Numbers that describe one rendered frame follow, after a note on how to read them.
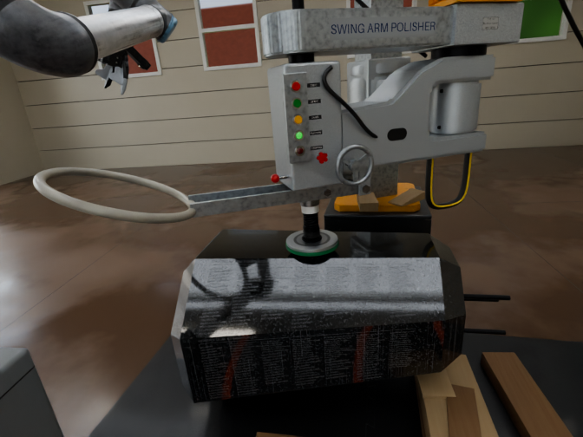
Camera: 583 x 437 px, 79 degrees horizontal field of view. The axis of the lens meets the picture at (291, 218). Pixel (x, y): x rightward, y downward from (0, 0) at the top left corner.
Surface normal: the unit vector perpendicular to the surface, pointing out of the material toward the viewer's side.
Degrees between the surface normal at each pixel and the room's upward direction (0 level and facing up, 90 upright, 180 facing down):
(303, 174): 90
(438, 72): 90
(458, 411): 0
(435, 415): 0
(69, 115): 90
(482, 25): 90
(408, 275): 45
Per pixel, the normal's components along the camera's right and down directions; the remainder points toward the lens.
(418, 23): 0.31, 0.31
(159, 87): -0.12, 0.36
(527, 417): -0.07, -0.93
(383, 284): -0.15, -0.41
